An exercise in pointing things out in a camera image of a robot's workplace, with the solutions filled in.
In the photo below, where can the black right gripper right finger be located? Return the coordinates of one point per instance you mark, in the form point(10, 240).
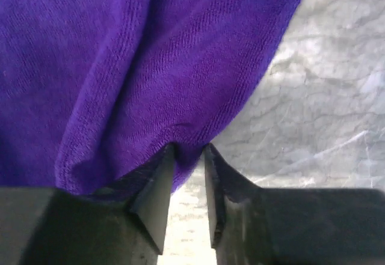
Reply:
point(249, 224)

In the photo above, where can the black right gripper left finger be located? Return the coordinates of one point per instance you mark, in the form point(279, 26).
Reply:
point(123, 223)

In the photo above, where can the purple towel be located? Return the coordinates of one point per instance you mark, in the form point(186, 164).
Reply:
point(92, 89)

